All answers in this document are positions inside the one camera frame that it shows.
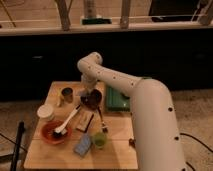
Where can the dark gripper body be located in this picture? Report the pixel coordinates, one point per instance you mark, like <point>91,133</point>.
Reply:
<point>88,89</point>

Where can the purple bowl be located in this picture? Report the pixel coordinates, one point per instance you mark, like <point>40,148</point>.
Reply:
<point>92,100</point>

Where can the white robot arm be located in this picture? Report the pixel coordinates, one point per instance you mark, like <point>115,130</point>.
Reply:
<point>157,139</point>

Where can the orange bowl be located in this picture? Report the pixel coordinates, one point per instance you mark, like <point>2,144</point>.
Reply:
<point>47,133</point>

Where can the metal cup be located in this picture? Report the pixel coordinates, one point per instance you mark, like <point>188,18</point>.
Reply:
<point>67,94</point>

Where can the wooden block with black strip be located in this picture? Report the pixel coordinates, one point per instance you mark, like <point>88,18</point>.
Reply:
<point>84,122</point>

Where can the green plastic tray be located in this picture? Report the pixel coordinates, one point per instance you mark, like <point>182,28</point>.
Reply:
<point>118,91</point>

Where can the white round container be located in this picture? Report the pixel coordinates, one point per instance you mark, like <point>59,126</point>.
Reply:
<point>46,112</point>

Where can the white dish brush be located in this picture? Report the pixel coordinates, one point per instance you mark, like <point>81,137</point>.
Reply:
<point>61,130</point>

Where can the green cup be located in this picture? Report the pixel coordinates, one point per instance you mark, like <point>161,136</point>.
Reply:
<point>99,140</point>

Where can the blue sponge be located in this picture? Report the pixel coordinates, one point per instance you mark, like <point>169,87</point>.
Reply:
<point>84,144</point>

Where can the green base stand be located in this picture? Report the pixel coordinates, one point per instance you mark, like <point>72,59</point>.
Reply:
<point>92,21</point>

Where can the black pole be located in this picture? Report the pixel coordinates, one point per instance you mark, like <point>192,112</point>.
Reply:
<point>17,146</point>

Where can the black monitor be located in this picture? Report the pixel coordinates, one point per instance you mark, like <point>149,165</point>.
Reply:
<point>172,10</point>

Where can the dark handled fork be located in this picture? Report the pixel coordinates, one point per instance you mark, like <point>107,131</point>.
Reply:
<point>103,124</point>

